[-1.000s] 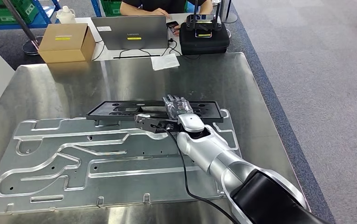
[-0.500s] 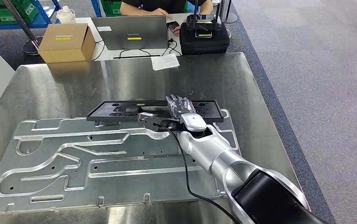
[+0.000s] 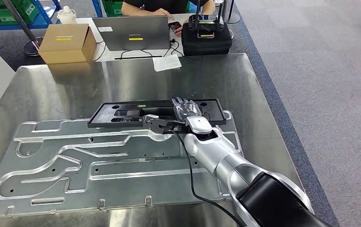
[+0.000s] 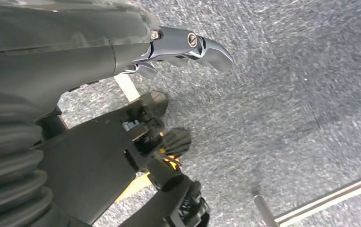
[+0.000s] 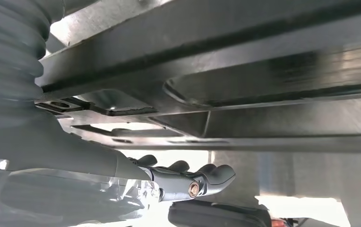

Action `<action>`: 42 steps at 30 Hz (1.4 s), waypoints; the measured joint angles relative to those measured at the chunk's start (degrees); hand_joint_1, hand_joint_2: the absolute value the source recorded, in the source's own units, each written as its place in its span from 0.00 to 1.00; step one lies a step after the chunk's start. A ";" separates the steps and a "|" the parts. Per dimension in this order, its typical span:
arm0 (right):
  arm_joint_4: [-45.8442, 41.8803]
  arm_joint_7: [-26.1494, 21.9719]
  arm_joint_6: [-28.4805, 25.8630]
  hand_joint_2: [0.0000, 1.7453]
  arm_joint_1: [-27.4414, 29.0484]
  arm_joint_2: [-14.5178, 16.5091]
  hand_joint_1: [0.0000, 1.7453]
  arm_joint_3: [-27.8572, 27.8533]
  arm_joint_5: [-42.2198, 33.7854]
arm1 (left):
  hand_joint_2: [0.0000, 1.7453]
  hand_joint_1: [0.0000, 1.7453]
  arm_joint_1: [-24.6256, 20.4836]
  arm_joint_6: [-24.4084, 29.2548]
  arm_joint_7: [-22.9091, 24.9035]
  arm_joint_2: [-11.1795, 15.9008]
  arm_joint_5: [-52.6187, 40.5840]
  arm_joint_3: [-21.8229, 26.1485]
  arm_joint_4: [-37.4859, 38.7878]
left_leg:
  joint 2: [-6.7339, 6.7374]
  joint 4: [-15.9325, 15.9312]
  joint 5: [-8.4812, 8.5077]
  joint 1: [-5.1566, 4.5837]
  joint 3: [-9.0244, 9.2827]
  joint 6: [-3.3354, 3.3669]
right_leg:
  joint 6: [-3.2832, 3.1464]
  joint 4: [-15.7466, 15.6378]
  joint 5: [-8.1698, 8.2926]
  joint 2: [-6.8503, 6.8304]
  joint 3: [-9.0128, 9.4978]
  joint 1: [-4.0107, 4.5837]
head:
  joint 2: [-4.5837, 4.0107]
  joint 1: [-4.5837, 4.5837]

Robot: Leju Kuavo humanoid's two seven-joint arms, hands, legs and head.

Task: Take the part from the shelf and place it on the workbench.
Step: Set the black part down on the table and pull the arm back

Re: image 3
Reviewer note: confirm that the black smartphone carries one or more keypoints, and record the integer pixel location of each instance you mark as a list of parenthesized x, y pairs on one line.
[(175, 25)]

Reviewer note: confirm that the person's hand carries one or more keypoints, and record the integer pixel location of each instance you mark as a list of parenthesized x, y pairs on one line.
[(165, 12), (179, 30)]

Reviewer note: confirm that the brown cardboard box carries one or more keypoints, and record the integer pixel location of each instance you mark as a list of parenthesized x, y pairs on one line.
[(67, 47)]

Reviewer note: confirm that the person's left hand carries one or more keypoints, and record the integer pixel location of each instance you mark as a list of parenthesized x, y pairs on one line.
[(179, 30)]

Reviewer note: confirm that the black camera bracket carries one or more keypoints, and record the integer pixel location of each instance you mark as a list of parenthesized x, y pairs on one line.
[(174, 127)]

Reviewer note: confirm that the white plastic bottle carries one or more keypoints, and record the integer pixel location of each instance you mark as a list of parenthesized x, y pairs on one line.
[(67, 17)]

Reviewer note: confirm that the person's right hand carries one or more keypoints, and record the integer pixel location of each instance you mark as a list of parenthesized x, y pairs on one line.
[(165, 12)]

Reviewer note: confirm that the black plastic frame part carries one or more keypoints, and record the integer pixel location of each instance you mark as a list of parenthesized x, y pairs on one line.
[(105, 117)]

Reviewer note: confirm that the green plastic crate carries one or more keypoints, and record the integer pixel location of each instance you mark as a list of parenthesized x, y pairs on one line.
[(2, 15), (113, 7)]

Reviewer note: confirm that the blue metal rack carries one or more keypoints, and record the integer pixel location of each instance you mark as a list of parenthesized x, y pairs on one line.
[(11, 26)]

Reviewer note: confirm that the black carrying case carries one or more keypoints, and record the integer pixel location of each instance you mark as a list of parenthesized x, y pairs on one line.
[(205, 45)]

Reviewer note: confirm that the white paper sheet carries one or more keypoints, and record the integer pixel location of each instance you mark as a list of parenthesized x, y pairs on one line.
[(166, 62)]

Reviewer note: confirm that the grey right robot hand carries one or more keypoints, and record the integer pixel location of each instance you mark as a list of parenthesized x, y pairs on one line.
[(190, 109)]

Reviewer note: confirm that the black antenna device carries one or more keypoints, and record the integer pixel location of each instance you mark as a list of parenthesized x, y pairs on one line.
[(205, 26)]

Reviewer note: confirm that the grey laptop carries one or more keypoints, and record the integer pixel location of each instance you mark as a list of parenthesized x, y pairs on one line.
[(130, 33)]

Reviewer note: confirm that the person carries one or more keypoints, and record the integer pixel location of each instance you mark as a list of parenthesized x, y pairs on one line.
[(168, 4)]

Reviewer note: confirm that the steel workbench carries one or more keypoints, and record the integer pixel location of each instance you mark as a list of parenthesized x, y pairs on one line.
[(74, 87)]

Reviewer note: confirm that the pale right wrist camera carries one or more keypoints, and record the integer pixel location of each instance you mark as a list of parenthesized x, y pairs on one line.
[(150, 120)]

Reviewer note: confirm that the grey stanchion post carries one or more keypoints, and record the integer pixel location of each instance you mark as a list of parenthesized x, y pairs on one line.
[(232, 17)]

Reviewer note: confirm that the white desk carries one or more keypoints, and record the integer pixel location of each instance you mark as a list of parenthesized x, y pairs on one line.
[(111, 55)]

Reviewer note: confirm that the grey stamped metal panel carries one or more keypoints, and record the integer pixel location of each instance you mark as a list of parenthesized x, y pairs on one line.
[(105, 175)]

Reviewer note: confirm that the black stanchion post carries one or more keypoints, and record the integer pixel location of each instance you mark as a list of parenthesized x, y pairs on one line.
[(31, 47)]

